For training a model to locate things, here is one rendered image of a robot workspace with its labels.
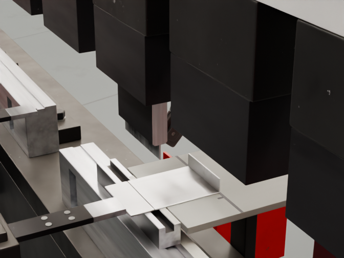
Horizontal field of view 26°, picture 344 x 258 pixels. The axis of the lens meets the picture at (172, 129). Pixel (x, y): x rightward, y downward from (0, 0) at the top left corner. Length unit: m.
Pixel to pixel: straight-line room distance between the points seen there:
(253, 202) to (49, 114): 0.51
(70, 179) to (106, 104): 2.71
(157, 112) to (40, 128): 0.52
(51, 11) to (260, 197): 0.39
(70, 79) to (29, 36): 0.87
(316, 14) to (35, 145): 0.92
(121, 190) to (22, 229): 0.15
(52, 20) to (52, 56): 3.55
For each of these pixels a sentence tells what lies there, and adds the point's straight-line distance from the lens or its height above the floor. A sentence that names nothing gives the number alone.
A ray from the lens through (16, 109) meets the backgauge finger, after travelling 1.26.
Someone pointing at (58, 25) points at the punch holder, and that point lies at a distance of 1.05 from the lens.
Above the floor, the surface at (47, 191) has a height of 0.88.
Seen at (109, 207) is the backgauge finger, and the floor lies 1.01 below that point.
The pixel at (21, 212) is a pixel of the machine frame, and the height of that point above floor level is 0.78.
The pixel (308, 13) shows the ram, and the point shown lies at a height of 1.35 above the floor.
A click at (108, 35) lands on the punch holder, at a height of 1.23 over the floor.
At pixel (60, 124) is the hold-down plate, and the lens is 1.44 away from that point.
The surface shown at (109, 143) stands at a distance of 1.42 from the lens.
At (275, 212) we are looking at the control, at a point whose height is 0.77.
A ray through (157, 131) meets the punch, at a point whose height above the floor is 1.12.
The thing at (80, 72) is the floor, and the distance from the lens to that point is 4.32.
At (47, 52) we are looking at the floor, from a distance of 4.68.
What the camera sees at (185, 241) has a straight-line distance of 0.95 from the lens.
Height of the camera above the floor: 1.49
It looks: 25 degrees down
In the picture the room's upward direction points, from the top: straight up
